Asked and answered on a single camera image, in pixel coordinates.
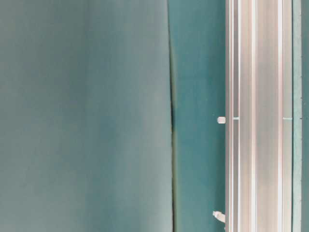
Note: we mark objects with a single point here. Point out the teal cloth table cover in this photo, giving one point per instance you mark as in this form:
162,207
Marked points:
108,115

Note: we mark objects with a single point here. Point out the white plastic clip piece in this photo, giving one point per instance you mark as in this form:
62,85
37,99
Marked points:
219,216

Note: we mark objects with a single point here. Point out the thin flat metal strip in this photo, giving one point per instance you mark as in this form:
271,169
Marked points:
297,116

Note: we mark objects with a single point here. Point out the large silver aluminium rail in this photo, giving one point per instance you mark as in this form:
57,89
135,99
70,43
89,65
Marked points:
259,116

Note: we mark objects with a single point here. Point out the white plastic zip tie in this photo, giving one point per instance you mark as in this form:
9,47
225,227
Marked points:
221,120

